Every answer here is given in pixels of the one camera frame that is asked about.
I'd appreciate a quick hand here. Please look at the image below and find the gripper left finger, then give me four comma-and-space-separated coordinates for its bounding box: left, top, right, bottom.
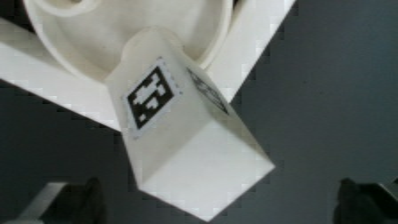
14, 178, 107, 224

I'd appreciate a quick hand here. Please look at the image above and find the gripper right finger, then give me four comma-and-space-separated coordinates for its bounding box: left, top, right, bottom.
336, 178, 398, 224

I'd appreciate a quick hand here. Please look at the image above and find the white stool leg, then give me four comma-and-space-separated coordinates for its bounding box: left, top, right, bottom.
105, 27, 274, 221

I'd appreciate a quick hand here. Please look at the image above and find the white round stool seat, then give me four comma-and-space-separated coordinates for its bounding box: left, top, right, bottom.
23, 0, 233, 82

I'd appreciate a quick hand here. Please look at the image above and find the white front fence bar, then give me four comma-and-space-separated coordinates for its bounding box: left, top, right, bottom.
0, 18, 121, 130

